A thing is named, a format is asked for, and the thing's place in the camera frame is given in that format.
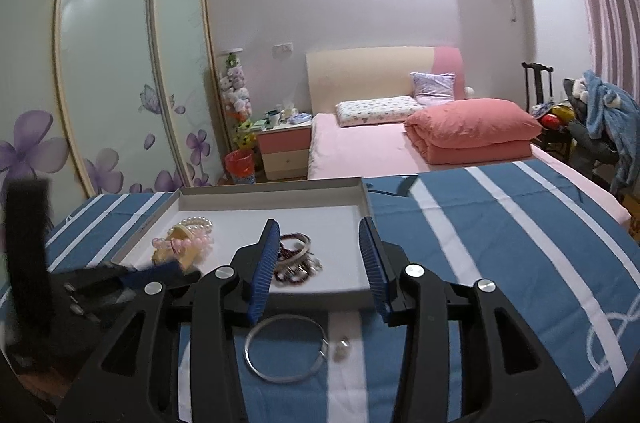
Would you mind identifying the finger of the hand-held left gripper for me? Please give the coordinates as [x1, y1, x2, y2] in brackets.
[47, 259, 202, 321]

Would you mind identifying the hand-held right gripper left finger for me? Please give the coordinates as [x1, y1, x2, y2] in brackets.
[54, 218, 281, 423]

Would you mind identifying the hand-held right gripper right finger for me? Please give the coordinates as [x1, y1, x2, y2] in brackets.
[357, 216, 586, 423]

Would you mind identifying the grey shallow tray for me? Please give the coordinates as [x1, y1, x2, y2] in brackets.
[111, 176, 376, 310]

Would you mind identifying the yellow wristwatch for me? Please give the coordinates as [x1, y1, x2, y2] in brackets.
[151, 225, 201, 272]

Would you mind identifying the silver bangle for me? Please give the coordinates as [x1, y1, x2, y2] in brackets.
[243, 314, 331, 384]
[294, 237, 315, 263]

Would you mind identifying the red trash bin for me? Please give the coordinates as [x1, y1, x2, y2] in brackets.
[224, 150, 259, 184]

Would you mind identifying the pink and beige nightstand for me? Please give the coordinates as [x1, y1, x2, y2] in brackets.
[256, 123, 314, 182]

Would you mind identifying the bed with pink sheet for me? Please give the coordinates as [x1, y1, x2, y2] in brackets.
[306, 110, 632, 225]

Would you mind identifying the blue white striped cloth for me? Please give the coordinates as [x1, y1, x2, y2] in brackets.
[0, 160, 633, 423]

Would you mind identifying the white patterned pillow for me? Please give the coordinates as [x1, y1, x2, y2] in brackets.
[335, 95, 424, 128]

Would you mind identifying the folded pink duvet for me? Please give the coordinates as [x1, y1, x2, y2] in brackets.
[403, 99, 543, 165]

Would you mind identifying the column of plush toys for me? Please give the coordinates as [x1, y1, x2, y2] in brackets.
[217, 48, 254, 150]

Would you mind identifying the purple patterned pillow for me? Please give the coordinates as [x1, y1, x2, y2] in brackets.
[410, 72, 457, 105]

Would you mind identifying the beige and pink headboard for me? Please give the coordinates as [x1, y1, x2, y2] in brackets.
[305, 46, 466, 115]

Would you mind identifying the floral glass door wardrobe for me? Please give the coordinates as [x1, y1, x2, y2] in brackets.
[0, 0, 227, 254]

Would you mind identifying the dark wooden chair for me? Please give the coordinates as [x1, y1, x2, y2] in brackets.
[521, 62, 572, 160]

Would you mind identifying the dark red bead bracelet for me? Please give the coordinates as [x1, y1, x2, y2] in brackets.
[279, 231, 311, 255]

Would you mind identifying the pink bead bracelet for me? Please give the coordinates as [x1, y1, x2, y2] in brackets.
[151, 230, 217, 257]

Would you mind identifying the white pearl bracelet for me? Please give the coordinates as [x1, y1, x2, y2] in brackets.
[175, 215, 215, 234]

